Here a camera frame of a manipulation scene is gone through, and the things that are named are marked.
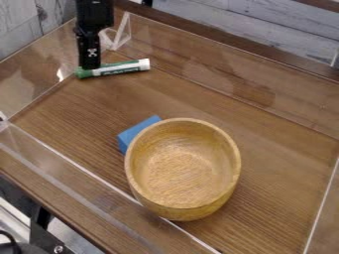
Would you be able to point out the brown wooden bowl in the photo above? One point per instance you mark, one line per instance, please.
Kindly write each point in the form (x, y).
(184, 167)

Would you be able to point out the black metal table frame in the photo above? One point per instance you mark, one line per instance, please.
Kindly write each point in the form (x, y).
(41, 237)

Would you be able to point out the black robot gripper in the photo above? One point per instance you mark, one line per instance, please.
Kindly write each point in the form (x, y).
(96, 16)

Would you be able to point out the green and white marker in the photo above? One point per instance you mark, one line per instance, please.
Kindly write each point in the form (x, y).
(114, 68)

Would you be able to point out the blue rectangular block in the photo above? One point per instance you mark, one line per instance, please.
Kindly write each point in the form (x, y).
(126, 136)

